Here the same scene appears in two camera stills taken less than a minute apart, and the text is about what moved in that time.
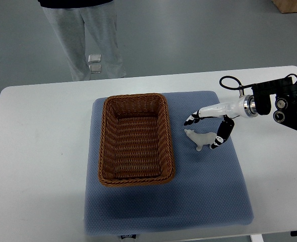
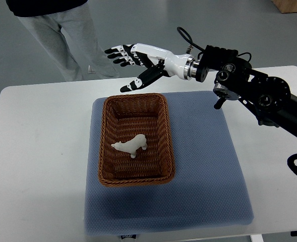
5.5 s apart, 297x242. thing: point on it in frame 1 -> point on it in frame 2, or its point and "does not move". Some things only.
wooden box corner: [292, 6] does not move
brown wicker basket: [135, 146] does not move
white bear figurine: [200, 139] -> [130, 146]
